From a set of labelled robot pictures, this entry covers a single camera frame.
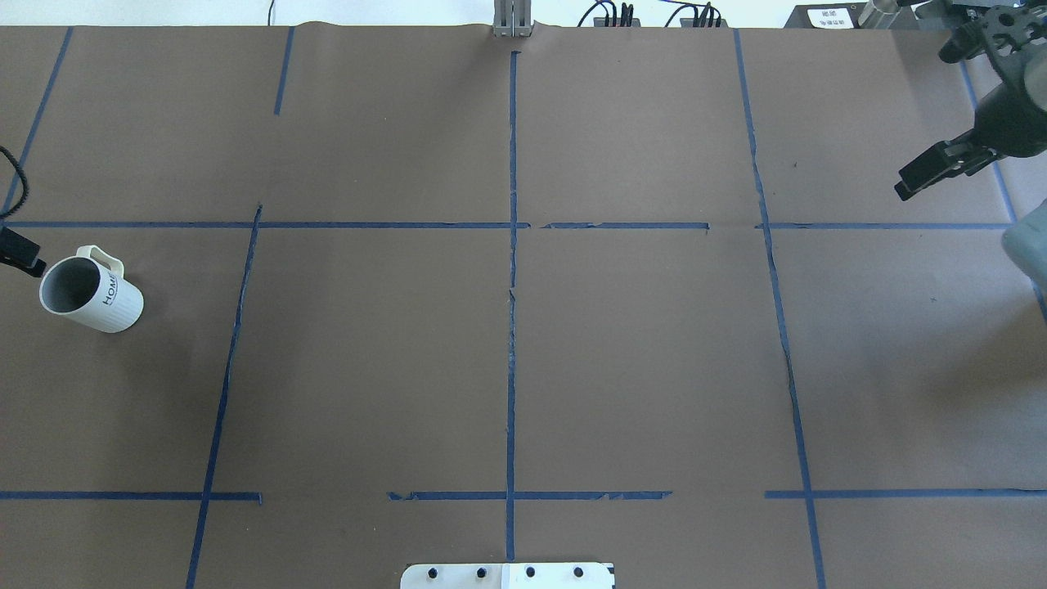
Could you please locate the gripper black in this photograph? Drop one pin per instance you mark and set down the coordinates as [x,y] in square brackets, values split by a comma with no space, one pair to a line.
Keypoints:
[1017,120]
[18,249]

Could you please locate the white ribbed HOME mug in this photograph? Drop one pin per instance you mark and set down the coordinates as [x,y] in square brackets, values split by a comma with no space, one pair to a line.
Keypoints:
[91,289]

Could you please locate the silver metal cylinder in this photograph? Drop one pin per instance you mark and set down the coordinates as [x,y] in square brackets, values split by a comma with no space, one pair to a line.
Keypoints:
[878,14]

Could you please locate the black device with label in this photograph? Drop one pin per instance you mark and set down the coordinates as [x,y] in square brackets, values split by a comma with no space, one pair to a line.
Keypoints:
[831,16]

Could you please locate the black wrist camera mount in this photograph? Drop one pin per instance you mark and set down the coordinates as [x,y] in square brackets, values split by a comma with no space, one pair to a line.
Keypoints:
[1001,30]

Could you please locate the aluminium frame post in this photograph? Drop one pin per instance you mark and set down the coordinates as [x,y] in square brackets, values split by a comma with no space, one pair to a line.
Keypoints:
[512,18]

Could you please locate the white camera stand base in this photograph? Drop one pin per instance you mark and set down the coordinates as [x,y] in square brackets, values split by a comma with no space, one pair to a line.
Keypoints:
[510,575]

